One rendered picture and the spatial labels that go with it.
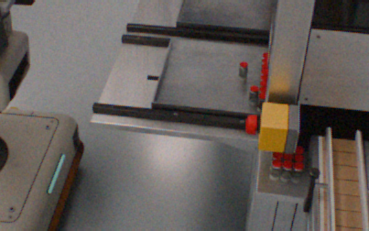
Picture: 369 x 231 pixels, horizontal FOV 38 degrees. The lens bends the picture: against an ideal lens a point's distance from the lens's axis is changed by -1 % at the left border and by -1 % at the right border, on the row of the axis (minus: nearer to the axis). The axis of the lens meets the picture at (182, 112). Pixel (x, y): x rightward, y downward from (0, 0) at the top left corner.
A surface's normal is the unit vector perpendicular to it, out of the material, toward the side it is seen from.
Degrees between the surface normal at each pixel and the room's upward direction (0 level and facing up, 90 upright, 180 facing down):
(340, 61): 90
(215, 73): 0
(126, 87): 0
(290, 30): 90
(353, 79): 90
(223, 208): 0
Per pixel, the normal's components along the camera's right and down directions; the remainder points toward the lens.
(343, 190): 0.00, -0.73
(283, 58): -0.16, 0.68
